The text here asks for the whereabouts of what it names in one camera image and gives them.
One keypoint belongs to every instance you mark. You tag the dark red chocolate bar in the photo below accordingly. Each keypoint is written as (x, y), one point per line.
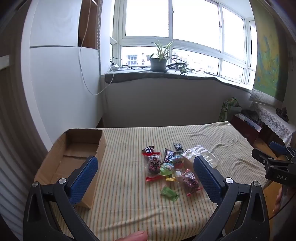
(149, 150)

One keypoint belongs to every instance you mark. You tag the small spider plant offshoot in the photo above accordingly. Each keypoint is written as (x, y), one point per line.
(182, 70)

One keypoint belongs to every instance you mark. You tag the green candy packet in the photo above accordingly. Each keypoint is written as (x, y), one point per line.
(169, 194)

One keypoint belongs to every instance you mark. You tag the clear red-ended dark snack packet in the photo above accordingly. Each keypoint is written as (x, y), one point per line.
(153, 165)
(189, 182)

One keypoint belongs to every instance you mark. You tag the white cabinet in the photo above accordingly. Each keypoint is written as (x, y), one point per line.
(57, 81)

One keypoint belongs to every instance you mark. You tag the potted spider plant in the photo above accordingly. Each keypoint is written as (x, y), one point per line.
(158, 64)

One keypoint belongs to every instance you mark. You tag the striped tablecloth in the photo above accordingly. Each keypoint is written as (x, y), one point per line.
(129, 208)

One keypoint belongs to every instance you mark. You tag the small black snack packet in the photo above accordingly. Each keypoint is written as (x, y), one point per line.
(178, 147)

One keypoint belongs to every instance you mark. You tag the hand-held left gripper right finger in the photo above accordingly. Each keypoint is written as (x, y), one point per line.
(208, 178)

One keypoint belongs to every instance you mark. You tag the person's right hand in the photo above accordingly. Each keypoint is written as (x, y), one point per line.
(279, 199)

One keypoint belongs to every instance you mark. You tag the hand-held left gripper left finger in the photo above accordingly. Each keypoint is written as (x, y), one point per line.
(84, 178)

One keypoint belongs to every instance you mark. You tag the dark figurine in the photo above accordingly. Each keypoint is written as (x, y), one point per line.
(282, 113)

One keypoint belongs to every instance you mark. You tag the red cardboard box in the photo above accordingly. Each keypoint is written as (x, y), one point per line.
(242, 129)

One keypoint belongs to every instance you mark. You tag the white ribbed panel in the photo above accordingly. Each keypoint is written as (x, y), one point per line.
(13, 162)

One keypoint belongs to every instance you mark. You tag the wall map poster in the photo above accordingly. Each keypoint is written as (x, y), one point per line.
(268, 58)

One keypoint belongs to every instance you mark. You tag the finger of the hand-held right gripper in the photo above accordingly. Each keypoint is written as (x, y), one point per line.
(261, 155)
(277, 147)

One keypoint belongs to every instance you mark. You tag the green jelly packet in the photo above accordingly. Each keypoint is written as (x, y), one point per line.
(167, 169)

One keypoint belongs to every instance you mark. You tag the brown chocolate bar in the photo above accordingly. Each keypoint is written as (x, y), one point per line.
(168, 155)

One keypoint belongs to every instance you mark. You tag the wooden shelf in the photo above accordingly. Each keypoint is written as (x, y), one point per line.
(90, 34)

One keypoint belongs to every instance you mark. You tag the person's left hand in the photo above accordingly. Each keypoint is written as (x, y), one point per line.
(134, 236)

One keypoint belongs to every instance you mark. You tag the clear bread packet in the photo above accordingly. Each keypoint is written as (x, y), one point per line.
(201, 153)

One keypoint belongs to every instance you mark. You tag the green printed bag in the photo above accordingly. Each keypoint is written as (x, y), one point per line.
(227, 109)

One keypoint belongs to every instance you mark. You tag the white lace cloth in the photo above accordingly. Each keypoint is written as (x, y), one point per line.
(272, 118)

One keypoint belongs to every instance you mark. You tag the white power strip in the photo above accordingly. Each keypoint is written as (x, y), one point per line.
(114, 67)

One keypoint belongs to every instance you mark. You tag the dark grey bag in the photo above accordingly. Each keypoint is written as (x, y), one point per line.
(248, 115)

